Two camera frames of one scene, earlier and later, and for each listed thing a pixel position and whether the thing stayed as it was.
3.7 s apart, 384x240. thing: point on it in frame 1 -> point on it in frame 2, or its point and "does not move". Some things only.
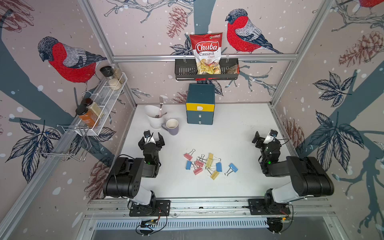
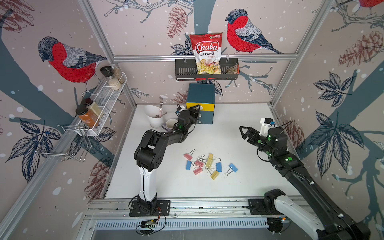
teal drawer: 200,115 does not move
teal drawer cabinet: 200,104 does not move
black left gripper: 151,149 -> 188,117
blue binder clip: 188,165 does not move
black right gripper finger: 256,137 -> 251,140
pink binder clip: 197,171 does not move
